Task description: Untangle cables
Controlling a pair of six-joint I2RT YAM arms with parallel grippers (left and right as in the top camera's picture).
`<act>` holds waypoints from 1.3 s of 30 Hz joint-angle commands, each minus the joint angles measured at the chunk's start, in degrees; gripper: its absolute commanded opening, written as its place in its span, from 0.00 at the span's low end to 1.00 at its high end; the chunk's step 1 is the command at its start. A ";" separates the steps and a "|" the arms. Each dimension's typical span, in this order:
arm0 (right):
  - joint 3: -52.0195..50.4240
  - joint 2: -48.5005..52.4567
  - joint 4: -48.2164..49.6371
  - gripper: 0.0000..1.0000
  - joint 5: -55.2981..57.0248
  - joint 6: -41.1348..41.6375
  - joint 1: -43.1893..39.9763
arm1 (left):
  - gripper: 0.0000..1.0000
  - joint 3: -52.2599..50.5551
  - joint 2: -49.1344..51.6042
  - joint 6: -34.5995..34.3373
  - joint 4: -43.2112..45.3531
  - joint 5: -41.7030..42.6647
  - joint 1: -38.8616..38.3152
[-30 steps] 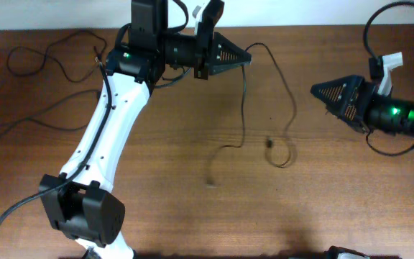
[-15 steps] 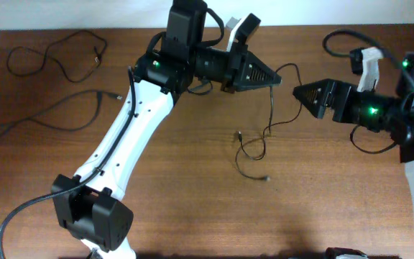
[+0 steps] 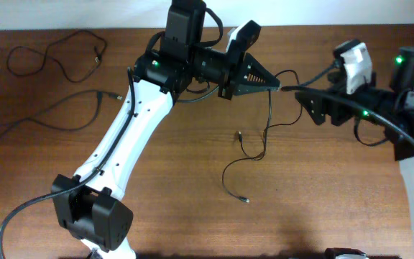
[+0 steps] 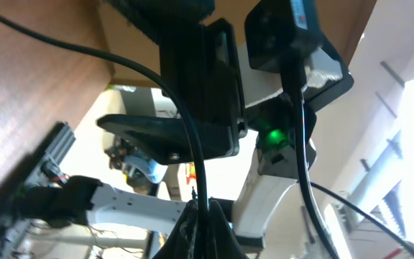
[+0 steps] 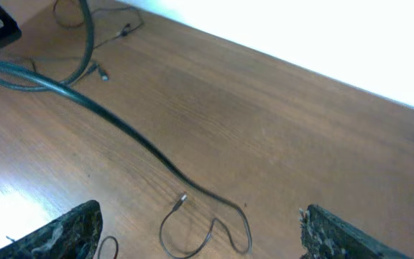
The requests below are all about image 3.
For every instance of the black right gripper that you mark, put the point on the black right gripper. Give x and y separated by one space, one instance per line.
333 106

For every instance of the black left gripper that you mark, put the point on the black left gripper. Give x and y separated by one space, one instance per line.
231 77

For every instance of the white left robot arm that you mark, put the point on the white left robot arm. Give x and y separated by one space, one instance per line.
89 204

